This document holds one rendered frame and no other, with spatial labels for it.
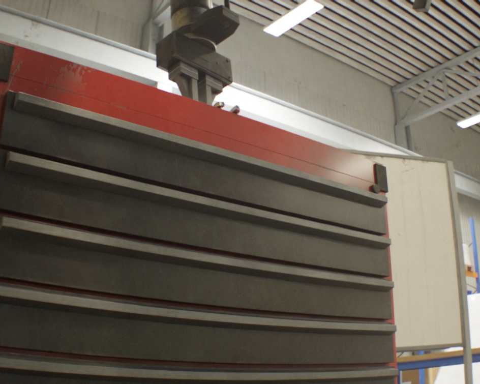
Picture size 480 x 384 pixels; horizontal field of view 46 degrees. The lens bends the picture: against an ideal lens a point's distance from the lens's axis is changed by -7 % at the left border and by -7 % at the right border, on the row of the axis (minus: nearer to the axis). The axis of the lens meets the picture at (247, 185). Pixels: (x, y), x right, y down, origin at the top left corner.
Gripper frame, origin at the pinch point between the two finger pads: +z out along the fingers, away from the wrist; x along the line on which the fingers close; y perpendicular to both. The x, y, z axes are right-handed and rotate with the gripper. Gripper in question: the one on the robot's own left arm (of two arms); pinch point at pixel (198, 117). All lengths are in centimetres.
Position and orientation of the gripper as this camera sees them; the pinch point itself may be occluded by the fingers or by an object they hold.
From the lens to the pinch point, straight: 95.6
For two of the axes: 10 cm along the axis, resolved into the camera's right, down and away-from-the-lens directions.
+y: -7.3, 3.6, 5.8
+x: -6.8, -2.6, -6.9
